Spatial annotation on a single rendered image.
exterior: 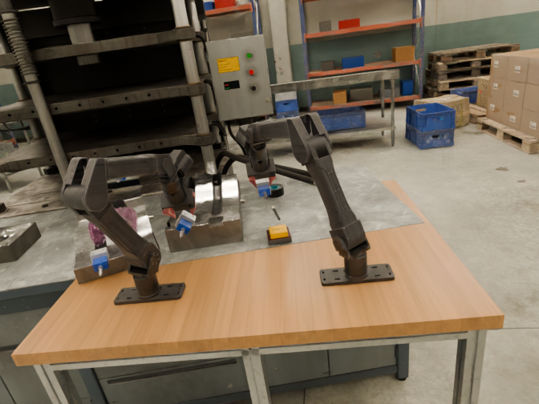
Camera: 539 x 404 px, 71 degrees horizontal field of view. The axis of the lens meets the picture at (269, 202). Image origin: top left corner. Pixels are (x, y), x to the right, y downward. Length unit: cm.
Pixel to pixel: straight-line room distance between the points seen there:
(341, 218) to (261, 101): 118
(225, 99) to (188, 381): 135
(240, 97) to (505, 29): 694
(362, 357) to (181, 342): 96
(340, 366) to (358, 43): 678
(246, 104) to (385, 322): 143
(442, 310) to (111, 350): 81
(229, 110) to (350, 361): 136
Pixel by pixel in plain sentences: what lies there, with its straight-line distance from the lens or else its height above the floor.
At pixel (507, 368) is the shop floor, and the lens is 207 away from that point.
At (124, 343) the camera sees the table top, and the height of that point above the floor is 80.
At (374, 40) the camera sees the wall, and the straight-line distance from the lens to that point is 792.
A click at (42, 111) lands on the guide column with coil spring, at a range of 217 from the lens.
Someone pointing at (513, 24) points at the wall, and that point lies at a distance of 857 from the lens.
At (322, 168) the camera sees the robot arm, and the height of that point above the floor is 111.
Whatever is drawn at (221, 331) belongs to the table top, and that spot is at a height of 80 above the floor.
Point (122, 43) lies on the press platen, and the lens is 208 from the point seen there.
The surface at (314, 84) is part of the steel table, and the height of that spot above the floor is 89.
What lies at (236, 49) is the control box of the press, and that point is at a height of 142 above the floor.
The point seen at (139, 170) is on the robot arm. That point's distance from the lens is 106.
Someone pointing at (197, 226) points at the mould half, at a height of 89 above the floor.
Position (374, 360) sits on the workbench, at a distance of 179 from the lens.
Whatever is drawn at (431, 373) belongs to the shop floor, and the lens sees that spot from 196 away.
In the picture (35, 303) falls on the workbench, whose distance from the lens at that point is 160.
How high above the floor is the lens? 144
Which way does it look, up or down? 23 degrees down
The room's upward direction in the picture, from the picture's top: 8 degrees counter-clockwise
